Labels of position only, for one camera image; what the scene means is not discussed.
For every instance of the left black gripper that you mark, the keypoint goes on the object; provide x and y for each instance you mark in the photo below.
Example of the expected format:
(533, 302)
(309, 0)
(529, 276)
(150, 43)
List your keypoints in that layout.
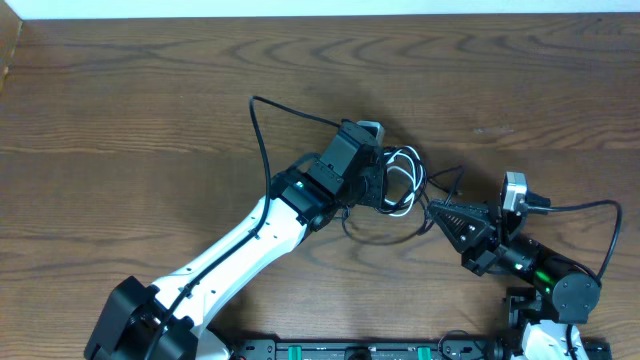
(378, 200)

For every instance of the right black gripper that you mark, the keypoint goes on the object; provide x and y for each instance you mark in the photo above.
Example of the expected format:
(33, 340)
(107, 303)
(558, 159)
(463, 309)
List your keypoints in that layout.
(476, 239)

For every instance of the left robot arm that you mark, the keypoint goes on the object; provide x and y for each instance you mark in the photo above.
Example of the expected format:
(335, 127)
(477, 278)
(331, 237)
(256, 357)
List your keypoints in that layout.
(169, 319)

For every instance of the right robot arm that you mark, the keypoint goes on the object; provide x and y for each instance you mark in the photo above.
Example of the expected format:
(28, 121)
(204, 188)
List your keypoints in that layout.
(543, 316)

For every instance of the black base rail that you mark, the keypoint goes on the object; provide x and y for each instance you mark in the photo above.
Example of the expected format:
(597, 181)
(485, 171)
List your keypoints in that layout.
(450, 348)

